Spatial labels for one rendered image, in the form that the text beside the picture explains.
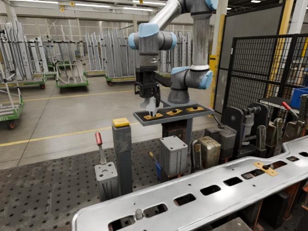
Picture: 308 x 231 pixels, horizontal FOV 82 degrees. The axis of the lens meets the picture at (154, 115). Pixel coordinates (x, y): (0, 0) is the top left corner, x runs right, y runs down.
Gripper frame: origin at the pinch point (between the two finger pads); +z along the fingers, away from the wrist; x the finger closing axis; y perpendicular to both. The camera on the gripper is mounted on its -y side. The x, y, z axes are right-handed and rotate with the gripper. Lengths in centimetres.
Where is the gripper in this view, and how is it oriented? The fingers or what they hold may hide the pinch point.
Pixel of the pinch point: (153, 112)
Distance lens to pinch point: 79.2
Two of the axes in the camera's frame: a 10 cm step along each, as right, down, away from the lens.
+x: 5.3, 3.1, -7.9
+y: -8.5, 1.9, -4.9
